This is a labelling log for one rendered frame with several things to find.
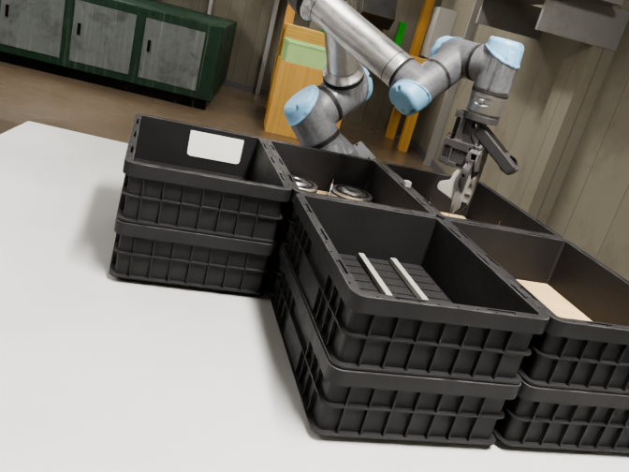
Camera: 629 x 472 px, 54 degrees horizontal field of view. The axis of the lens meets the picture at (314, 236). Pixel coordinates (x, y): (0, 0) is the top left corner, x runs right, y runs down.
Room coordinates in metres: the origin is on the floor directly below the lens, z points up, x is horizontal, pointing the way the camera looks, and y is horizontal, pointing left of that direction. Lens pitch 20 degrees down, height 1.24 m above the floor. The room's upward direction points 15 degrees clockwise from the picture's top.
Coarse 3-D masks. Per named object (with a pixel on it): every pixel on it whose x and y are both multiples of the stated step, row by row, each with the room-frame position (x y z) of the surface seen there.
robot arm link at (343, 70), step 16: (352, 0) 1.60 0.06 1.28; (336, 48) 1.66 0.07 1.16; (336, 64) 1.70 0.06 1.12; (352, 64) 1.71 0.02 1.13; (336, 80) 1.72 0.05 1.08; (352, 80) 1.73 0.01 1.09; (368, 80) 1.79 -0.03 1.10; (336, 96) 1.73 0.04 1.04; (352, 96) 1.75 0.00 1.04; (368, 96) 1.81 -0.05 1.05
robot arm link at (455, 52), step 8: (440, 40) 1.39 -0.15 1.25; (448, 40) 1.38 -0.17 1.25; (456, 40) 1.37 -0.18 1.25; (464, 40) 1.37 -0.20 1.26; (432, 48) 1.39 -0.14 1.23; (440, 48) 1.38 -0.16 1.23; (448, 48) 1.35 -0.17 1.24; (456, 48) 1.35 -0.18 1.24; (464, 48) 1.34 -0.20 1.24; (472, 48) 1.33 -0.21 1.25; (432, 56) 1.34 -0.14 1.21; (440, 56) 1.33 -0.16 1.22; (448, 56) 1.33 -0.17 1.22; (456, 56) 1.34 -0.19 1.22; (464, 56) 1.33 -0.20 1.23; (448, 64) 1.32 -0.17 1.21; (456, 64) 1.33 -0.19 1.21; (464, 64) 1.33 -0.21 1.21; (448, 72) 1.31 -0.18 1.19; (456, 72) 1.33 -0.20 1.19; (464, 72) 1.33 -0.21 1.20; (456, 80) 1.33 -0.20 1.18; (472, 80) 1.35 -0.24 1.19; (448, 88) 1.34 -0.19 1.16
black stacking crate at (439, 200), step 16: (400, 176) 1.56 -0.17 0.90; (416, 176) 1.57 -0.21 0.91; (432, 176) 1.58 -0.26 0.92; (432, 192) 1.59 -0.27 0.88; (480, 192) 1.59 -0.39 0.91; (448, 208) 1.61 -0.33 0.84; (464, 208) 1.62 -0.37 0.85; (480, 208) 1.57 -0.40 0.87; (496, 208) 1.50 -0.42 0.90; (512, 208) 1.44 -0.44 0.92; (496, 224) 1.48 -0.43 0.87; (512, 224) 1.42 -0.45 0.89; (528, 224) 1.37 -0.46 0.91
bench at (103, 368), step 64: (0, 192) 1.26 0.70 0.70; (64, 192) 1.36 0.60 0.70; (0, 256) 0.98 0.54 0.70; (64, 256) 1.04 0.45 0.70; (0, 320) 0.79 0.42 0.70; (64, 320) 0.83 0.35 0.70; (128, 320) 0.88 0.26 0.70; (192, 320) 0.93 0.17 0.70; (256, 320) 0.99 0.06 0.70; (0, 384) 0.65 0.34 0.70; (64, 384) 0.68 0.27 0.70; (128, 384) 0.72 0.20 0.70; (192, 384) 0.76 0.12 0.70; (256, 384) 0.80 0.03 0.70; (0, 448) 0.55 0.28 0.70; (64, 448) 0.57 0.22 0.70; (128, 448) 0.60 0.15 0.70; (192, 448) 0.63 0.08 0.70; (256, 448) 0.66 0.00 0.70; (320, 448) 0.69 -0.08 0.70; (384, 448) 0.73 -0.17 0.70; (448, 448) 0.77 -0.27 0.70; (512, 448) 0.81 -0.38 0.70
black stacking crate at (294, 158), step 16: (288, 160) 1.47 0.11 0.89; (304, 160) 1.48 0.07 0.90; (320, 160) 1.49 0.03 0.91; (336, 160) 1.50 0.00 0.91; (352, 160) 1.51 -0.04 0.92; (304, 176) 1.48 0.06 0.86; (320, 176) 1.49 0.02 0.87; (336, 176) 1.50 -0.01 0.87; (352, 176) 1.52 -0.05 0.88; (368, 176) 1.53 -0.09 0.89; (384, 176) 1.45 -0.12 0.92; (368, 192) 1.51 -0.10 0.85; (384, 192) 1.42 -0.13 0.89; (400, 192) 1.34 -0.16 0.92; (288, 208) 1.13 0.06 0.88; (416, 208) 1.24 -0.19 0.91; (288, 224) 1.10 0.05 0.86; (288, 240) 1.09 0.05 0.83
